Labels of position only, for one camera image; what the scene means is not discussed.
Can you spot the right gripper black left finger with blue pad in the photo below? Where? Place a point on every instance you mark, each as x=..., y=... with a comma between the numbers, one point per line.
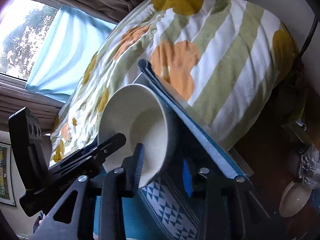
x=72, y=217

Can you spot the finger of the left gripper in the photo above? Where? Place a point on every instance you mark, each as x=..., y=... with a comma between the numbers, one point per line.
x=108, y=147

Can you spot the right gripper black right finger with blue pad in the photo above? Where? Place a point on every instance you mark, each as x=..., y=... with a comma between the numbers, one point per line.
x=231, y=208

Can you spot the framed town picture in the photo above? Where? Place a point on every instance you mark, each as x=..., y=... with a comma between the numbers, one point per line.
x=6, y=189

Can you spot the blue patterned tablecloth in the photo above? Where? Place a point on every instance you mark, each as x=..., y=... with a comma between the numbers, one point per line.
x=177, y=213

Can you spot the left brown curtain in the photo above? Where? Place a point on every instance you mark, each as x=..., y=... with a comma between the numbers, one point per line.
x=13, y=99

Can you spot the light blue sheer curtain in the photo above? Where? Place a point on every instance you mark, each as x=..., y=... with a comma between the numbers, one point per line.
x=71, y=41

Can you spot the floral striped duvet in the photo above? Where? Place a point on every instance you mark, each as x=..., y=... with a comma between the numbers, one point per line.
x=223, y=57

